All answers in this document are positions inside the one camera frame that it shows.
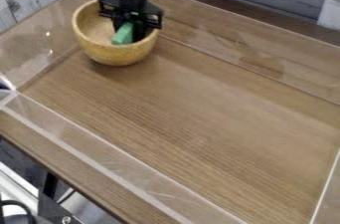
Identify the white cylindrical container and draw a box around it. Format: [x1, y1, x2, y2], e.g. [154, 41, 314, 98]
[318, 0, 340, 31]

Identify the brown wooden bowl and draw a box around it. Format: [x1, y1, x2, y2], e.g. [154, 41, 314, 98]
[72, 0, 160, 66]

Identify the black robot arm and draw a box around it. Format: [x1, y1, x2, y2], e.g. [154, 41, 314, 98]
[98, 0, 164, 43]

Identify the black cable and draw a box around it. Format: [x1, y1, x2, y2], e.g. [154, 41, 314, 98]
[0, 199, 38, 224]

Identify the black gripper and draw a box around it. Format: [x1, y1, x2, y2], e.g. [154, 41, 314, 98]
[98, 0, 164, 42]

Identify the clear acrylic tray wall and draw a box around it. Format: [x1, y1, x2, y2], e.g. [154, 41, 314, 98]
[0, 0, 340, 224]

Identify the black table leg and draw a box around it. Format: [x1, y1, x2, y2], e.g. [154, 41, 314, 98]
[43, 172, 59, 198]

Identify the black metal bracket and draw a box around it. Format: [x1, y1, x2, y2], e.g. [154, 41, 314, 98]
[38, 192, 84, 224]

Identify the green rectangular block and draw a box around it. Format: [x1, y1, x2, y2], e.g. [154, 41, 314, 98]
[112, 22, 134, 45]

